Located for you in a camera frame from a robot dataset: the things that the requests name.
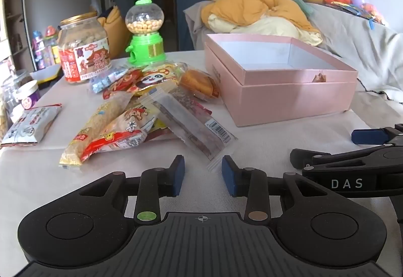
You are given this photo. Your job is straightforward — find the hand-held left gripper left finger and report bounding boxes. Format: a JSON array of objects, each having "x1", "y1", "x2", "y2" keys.
[{"x1": 77, "y1": 155, "x2": 186, "y2": 227}]

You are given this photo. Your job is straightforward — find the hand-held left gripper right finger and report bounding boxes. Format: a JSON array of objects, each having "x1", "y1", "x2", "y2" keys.
[{"x1": 222, "y1": 155, "x2": 328, "y2": 227}]

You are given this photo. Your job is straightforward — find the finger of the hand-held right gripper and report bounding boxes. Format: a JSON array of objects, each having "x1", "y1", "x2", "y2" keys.
[
  {"x1": 290, "y1": 146, "x2": 385, "y2": 171},
  {"x1": 351, "y1": 127, "x2": 398, "y2": 145}
]

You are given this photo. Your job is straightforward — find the pink cardboard box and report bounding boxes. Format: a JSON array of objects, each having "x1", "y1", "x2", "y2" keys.
[{"x1": 203, "y1": 33, "x2": 359, "y2": 127}]

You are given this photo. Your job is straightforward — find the blue snack packet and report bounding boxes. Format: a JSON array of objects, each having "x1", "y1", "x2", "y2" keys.
[{"x1": 89, "y1": 68, "x2": 128, "y2": 94}]

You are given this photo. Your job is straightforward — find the clear packet with barcode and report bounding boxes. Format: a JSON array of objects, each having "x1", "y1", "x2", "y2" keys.
[{"x1": 140, "y1": 88, "x2": 239, "y2": 171}]

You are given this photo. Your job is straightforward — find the cartoon red-edged snack packet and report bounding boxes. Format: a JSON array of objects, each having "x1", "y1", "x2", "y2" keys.
[{"x1": 80, "y1": 106, "x2": 159, "y2": 164}]

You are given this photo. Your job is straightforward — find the orange bread packet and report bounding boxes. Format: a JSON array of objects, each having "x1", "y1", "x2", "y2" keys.
[{"x1": 179, "y1": 68, "x2": 223, "y2": 104}]

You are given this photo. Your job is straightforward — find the yellow panda snack packet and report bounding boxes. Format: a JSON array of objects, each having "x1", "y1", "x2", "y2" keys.
[{"x1": 135, "y1": 64, "x2": 189, "y2": 98}]

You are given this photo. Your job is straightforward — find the long yellow snack packet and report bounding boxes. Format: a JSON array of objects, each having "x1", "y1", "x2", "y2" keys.
[{"x1": 59, "y1": 93, "x2": 133, "y2": 168}]

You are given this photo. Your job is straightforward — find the colourful toys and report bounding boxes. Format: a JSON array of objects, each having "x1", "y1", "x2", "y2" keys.
[{"x1": 324, "y1": 0, "x2": 387, "y2": 26}]

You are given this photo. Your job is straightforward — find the green candy dispenser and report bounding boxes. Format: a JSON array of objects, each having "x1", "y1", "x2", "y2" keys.
[{"x1": 125, "y1": 0, "x2": 167, "y2": 67}]

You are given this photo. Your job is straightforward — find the clear peanut jar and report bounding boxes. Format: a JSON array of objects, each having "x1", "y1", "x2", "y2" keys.
[{"x1": 58, "y1": 12, "x2": 113, "y2": 85}]

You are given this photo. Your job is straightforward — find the white grey snack packet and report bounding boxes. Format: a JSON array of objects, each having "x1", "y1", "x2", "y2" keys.
[{"x1": 0, "y1": 103, "x2": 63, "y2": 147}]

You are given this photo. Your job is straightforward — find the yellow blanket pile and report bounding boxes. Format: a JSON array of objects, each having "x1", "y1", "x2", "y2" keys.
[{"x1": 201, "y1": 0, "x2": 324, "y2": 47}]

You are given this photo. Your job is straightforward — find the dark blue cabinet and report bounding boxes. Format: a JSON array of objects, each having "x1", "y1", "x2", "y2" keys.
[{"x1": 175, "y1": 0, "x2": 228, "y2": 52}]

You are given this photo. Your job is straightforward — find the yellow cushion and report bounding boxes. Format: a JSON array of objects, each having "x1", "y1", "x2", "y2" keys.
[{"x1": 97, "y1": 7, "x2": 122, "y2": 58}]

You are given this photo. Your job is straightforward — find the purple white paper cup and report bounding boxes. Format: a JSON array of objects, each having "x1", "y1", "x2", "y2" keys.
[{"x1": 16, "y1": 80, "x2": 41, "y2": 111}]

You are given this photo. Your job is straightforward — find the clear glass jar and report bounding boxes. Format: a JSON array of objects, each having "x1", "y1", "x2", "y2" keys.
[{"x1": 0, "y1": 69, "x2": 32, "y2": 123}]

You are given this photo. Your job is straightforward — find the wooden shelf unit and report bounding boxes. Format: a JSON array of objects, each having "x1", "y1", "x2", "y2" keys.
[{"x1": 0, "y1": 0, "x2": 36, "y2": 74}]

